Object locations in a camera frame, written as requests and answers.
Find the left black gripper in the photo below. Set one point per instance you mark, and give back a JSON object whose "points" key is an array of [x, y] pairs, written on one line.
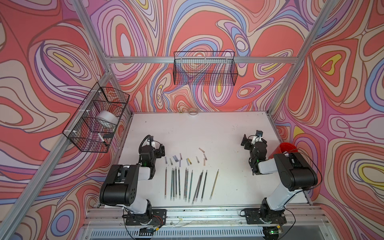
{"points": [[157, 152]]}

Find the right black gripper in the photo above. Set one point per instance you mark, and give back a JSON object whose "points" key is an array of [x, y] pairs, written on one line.
{"points": [[247, 141]]}

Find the green pencil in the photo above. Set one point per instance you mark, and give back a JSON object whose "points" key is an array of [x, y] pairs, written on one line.
{"points": [[187, 186], [172, 185], [190, 189]]}

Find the bundle of coloured pencils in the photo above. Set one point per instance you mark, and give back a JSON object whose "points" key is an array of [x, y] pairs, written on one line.
{"points": [[195, 192]]}

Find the black pencil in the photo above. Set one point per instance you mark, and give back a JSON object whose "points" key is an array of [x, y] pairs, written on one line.
{"points": [[204, 186]]}

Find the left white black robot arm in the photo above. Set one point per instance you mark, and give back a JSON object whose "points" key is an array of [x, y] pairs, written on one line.
{"points": [[120, 187]]}

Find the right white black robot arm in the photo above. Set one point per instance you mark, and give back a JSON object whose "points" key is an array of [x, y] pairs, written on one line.
{"points": [[296, 175]]}

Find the red plastic cup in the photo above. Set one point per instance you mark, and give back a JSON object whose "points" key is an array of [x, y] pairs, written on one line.
{"points": [[283, 148]]}

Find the white marker in basket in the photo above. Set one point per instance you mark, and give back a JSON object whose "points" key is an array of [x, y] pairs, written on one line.
{"points": [[102, 139]]}

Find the white tape roll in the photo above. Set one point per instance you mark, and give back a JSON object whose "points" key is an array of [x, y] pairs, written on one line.
{"points": [[107, 119]]}

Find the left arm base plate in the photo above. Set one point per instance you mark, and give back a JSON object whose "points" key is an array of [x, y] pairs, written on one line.
{"points": [[155, 218]]}

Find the left wall wire basket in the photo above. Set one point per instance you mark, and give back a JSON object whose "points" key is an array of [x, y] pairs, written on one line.
{"points": [[82, 129]]}

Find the wall wire basket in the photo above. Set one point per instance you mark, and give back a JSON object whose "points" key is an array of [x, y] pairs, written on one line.
{"points": [[205, 68], [82, 129]]}

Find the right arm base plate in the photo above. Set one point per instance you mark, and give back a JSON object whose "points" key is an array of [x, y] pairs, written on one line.
{"points": [[256, 216]]}

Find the back wall wire basket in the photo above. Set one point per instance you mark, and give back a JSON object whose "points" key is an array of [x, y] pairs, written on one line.
{"points": [[205, 68]]}

